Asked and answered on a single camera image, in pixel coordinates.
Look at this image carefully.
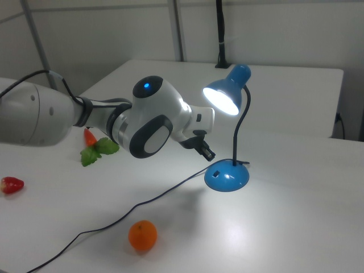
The toy carrot with green leaves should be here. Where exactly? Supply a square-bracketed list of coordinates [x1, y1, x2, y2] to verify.
[80, 128, 121, 168]

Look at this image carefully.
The black lamp power cable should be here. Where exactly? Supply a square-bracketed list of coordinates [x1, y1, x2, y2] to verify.
[24, 160, 250, 273]

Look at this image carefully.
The grey metal partition post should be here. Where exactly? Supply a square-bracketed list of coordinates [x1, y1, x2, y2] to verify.
[172, 0, 188, 62]
[19, 0, 62, 92]

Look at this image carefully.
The blue gooseneck desk lamp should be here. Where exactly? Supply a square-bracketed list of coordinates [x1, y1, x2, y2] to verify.
[202, 64, 253, 192]

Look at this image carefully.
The black clamped camera stand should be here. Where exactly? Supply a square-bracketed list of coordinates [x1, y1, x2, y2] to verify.
[214, 0, 231, 69]

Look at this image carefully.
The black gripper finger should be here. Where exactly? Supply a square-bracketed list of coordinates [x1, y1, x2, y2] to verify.
[197, 140, 217, 163]

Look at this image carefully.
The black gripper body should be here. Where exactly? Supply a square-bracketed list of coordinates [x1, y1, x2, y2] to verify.
[180, 135, 206, 152]

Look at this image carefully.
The red toy strawberry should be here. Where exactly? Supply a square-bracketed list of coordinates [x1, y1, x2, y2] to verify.
[0, 176, 25, 195]

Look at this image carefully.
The orange mandarin fruit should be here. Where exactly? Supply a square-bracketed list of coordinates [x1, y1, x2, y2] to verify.
[127, 220, 158, 252]

